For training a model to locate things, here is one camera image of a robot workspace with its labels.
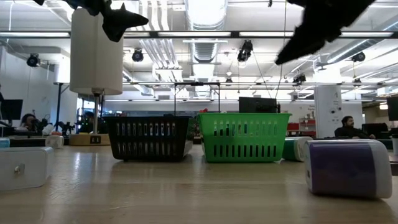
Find white pillar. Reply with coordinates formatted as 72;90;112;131
313;85;343;139

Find green and white charger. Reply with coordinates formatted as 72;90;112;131
45;134;65;149

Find red shelf unit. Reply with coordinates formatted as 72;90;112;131
286;117;317;138

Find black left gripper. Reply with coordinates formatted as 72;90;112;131
34;0;149;43

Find white shade wooden base lamp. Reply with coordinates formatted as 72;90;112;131
68;7;124;146

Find person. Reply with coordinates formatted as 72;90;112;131
334;115;376;139
19;113;43;132

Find black monitor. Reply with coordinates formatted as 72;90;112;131
0;99;24;121
386;96;398;122
238;96;278;114

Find silver ventilation duct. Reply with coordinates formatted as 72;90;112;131
183;0;229;99

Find purple and white charger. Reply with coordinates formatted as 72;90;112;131
303;139;393;200

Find background black robot arms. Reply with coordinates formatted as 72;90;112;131
54;120;77;135

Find black ceiling spotlight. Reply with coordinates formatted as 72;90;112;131
236;39;254;63
351;51;366;63
131;49;144;63
26;54;40;68
292;73;307;85

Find green plastic basket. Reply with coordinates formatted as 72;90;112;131
195;112;292;164

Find black plastic basket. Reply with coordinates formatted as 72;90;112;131
103;115;194;162

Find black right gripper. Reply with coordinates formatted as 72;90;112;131
275;0;377;65

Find pale grey cube charger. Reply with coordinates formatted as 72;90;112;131
0;146;55;192

